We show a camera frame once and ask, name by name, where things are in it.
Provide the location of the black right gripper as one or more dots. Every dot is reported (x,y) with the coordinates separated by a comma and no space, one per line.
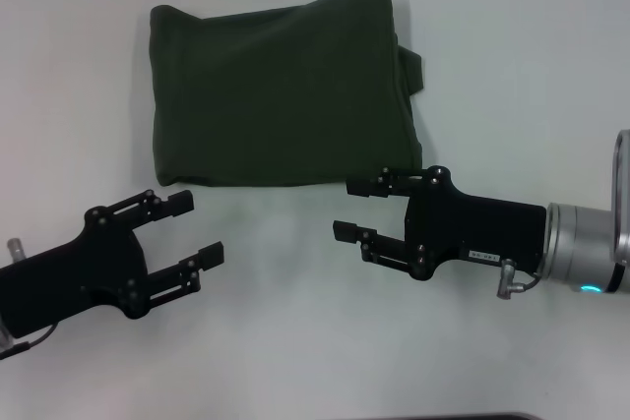
(472,223)

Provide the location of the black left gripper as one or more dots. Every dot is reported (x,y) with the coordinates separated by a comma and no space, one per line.
(74,277)

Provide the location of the dark green FREE t-shirt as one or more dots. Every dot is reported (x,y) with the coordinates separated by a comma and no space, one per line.
(270,95)

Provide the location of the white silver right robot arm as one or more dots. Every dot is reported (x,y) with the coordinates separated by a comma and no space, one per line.
(581,248)

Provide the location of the silver connector plug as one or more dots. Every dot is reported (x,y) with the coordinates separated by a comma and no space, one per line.
(16,249)

